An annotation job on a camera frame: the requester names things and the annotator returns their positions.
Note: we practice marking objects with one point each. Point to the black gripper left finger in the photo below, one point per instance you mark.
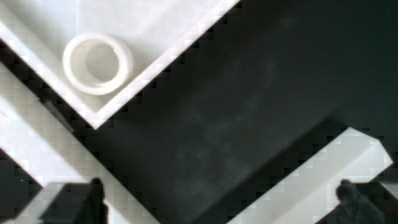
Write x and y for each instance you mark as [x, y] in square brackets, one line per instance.
[66, 204]

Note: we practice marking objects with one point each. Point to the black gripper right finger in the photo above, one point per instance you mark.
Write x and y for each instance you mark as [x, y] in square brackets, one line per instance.
[368, 204]

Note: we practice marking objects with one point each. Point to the white square tabletop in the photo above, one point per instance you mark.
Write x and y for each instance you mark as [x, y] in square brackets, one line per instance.
[100, 43]

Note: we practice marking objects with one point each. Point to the white U-shaped fence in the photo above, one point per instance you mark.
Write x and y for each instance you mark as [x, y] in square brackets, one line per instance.
[57, 162]

